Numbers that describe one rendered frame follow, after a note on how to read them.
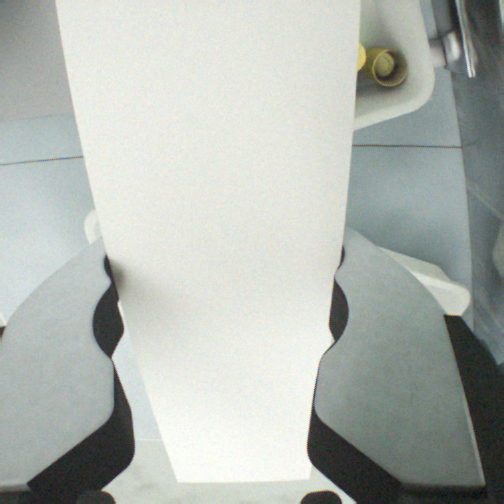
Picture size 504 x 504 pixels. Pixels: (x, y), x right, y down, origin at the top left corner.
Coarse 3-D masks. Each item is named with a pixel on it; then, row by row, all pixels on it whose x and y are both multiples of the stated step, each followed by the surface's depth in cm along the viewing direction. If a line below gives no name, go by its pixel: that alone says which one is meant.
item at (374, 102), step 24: (384, 0) 33; (408, 0) 29; (360, 24) 36; (384, 24) 35; (408, 24) 31; (408, 48) 33; (360, 72) 39; (408, 72) 35; (432, 72) 32; (360, 96) 38; (384, 96) 36; (408, 96) 34; (360, 120) 35; (384, 120) 35
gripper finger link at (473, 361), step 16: (448, 320) 8; (464, 336) 7; (464, 352) 7; (480, 352) 7; (464, 368) 7; (480, 368) 7; (496, 368) 7; (464, 384) 6; (480, 384) 6; (496, 384) 6; (480, 400) 6; (496, 400) 6; (480, 416) 6; (496, 416) 6; (480, 432) 5; (496, 432) 5; (480, 448) 5; (496, 448) 5; (496, 464) 5; (496, 480) 5; (400, 496) 5; (416, 496) 5; (432, 496) 5; (448, 496) 5; (464, 496) 5; (480, 496) 5; (496, 496) 5
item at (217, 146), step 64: (64, 0) 7; (128, 0) 7; (192, 0) 7; (256, 0) 7; (320, 0) 7; (128, 64) 8; (192, 64) 8; (256, 64) 8; (320, 64) 8; (128, 128) 8; (192, 128) 8; (256, 128) 8; (320, 128) 8; (128, 192) 9; (192, 192) 9; (256, 192) 9; (320, 192) 9; (128, 256) 10; (192, 256) 10; (256, 256) 10; (320, 256) 10; (128, 320) 11; (192, 320) 11; (256, 320) 11; (320, 320) 11; (192, 384) 13; (256, 384) 13; (192, 448) 15; (256, 448) 15
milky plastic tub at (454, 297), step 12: (396, 252) 53; (408, 264) 50; (420, 264) 52; (432, 264) 54; (420, 276) 47; (432, 276) 47; (444, 276) 51; (432, 288) 56; (444, 288) 48; (456, 288) 48; (444, 300) 53; (456, 300) 50; (468, 300) 49; (456, 312) 50
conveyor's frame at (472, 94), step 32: (480, 0) 28; (480, 32) 30; (480, 64) 33; (480, 96) 35; (480, 128) 38; (480, 160) 40; (480, 192) 43; (480, 224) 46; (480, 256) 50; (480, 288) 53; (480, 320) 56
